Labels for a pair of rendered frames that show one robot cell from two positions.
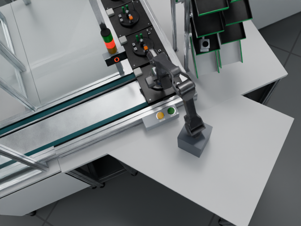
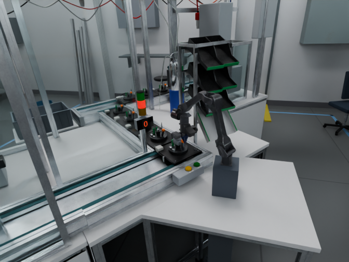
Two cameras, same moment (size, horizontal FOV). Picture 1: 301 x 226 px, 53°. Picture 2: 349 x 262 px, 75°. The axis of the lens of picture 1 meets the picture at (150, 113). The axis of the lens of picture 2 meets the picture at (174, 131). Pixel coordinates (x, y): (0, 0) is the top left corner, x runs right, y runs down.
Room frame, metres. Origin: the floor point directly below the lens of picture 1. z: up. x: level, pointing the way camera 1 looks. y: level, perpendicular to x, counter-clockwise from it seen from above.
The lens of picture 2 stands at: (-0.39, 0.56, 1.81)
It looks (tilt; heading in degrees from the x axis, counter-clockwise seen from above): 26 degrees down; 332
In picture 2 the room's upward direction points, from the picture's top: 3 degrees counter-clockwise
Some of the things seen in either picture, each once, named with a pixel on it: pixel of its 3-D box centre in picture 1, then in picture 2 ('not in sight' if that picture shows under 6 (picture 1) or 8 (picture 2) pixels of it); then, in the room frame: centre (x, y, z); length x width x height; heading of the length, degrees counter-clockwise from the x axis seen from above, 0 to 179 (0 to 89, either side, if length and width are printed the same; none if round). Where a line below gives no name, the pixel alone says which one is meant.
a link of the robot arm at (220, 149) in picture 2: (194, 126); (226, 149); (0.43, -0.19, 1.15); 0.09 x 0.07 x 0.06; 104
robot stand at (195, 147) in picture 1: (194, 137); (225, 176); (0.43, -0.20, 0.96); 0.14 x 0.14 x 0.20; 46
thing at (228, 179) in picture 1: (197, 135); (225, 186); (0.47, -0.23, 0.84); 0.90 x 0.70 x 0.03; 46
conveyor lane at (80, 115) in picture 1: (113, 99); (141, 171); (0.82, 0.20, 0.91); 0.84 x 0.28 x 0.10; 98
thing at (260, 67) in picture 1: (135, 35); (147, 142); (1.27, -0.04, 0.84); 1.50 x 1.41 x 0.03; 98
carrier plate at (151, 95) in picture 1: (159, 80); (178, 151); (0.83, -0.10, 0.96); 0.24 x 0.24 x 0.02; 8
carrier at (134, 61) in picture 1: (142, 42); (158, 132); (1.09, -0.07, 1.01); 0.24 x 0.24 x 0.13; 8
